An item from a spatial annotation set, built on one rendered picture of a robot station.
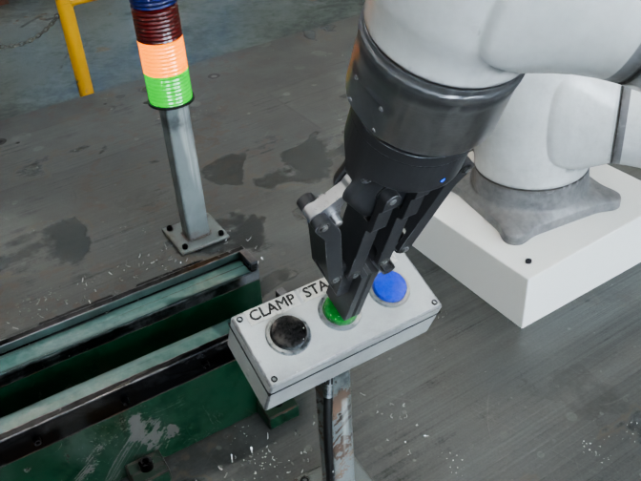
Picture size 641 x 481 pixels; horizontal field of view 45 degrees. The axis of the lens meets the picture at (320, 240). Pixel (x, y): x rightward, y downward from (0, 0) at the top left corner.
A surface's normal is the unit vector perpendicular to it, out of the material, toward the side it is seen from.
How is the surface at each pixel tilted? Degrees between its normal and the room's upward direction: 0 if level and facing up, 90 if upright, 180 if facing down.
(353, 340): 23
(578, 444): 0
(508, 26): 111
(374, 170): 100
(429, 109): 106
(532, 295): 90
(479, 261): 90
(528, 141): 92
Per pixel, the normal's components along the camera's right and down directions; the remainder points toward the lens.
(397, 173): -0.25, 0.79
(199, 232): 0.53, 0.48
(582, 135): -0.29, 0.61
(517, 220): -0.18, -0.62
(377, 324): 0.16, -0.55
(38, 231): -0.05, -0.80
